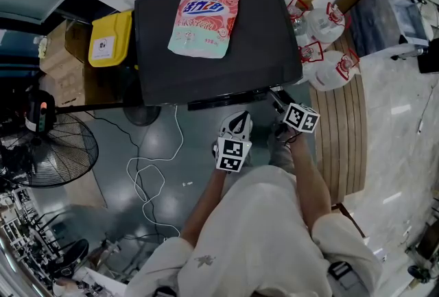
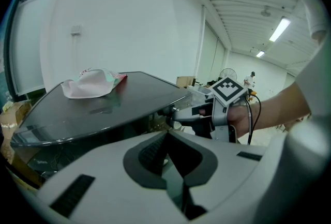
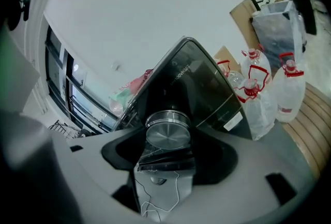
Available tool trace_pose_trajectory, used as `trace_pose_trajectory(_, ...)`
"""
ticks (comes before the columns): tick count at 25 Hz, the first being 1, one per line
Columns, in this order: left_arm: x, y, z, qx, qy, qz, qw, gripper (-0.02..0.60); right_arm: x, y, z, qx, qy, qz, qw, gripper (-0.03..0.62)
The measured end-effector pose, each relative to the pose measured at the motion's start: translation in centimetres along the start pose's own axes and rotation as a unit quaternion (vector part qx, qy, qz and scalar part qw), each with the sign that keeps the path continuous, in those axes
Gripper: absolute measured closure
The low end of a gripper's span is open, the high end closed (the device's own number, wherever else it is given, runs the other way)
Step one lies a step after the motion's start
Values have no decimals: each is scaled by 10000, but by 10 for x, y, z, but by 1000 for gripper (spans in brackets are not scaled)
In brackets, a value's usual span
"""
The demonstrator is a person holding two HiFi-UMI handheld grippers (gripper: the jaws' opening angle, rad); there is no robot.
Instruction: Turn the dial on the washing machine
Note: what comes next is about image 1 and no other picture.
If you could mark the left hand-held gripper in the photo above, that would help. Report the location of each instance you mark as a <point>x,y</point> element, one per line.
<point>231,155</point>

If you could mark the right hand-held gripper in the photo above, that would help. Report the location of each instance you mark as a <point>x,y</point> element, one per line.
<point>302,117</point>

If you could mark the black washing machine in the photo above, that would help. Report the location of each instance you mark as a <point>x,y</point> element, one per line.
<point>247,76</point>

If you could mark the person's left forearm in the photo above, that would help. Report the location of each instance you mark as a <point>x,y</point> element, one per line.
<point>205,206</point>

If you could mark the person's right forearm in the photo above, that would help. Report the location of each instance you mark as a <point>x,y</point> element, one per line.
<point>308,182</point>

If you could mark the person's grey trousers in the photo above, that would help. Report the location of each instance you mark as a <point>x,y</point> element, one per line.
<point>279,155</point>

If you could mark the wooden slatted platform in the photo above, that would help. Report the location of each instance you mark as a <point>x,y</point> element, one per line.
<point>343,138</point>

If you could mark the pink detergent pouch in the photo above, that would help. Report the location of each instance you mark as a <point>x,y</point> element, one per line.
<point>204,21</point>

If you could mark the person's white shirt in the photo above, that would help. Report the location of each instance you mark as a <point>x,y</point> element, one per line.
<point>260,237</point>

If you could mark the grey plastic-wrapped storage box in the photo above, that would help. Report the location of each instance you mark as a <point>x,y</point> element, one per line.
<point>384,24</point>

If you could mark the wooden side table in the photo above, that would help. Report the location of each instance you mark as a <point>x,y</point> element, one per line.
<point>348,216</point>

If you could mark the silver suitcase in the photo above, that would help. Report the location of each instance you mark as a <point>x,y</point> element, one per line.
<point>409,53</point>

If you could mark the white power strip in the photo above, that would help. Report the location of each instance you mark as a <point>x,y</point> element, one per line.
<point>419,126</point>

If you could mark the tall black cabinet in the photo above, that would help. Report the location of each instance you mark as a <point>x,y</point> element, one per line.
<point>430,62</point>

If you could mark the yellow lidded bin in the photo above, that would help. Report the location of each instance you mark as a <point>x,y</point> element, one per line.
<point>109,38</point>

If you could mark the black floor fan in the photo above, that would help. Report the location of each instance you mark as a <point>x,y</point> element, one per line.
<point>68,151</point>

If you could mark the brown cardboard box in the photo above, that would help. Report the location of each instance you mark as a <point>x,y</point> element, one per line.
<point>65,72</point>

